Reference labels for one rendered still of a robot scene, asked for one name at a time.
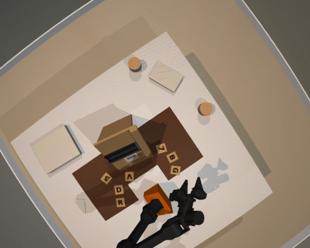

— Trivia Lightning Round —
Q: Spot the grey cylindrical container with tan lid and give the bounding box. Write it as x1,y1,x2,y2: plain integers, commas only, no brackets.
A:
128,57,141,72
198,102,212,116

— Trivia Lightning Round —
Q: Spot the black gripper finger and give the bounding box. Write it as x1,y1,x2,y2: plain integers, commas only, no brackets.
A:
192,177,205,193
180,180,188,194

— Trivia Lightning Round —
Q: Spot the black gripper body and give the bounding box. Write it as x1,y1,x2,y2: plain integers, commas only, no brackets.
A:
178,189,207,211

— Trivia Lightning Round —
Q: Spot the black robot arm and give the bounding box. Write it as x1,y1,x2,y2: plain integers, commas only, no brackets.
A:
117,189,205,248

